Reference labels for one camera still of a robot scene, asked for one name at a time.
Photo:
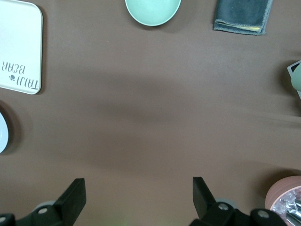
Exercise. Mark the white round plate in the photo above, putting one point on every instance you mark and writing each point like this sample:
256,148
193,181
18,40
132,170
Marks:
2,134

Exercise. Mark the pink bowl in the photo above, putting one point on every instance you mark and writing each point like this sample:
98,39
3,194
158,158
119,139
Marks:
275,190

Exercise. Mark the clear plastic ice cubes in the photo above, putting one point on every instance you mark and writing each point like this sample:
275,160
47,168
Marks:
285,202

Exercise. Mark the green cup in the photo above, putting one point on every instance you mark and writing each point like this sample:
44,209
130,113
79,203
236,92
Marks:
297,78

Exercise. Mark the silver metal scoop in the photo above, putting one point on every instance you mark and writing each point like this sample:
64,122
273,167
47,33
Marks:
295,214

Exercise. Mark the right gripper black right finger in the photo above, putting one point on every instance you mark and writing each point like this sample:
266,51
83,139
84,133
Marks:
204,202

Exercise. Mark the folded grey cloth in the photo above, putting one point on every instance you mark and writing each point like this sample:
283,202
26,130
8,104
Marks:
242,11

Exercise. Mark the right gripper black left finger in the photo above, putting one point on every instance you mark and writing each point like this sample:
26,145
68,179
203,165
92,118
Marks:
70,202

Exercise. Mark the beige bear print tray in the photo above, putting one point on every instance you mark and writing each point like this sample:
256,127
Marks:
18,42

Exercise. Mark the mint green bowl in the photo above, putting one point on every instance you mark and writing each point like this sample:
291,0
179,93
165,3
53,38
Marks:
152,10

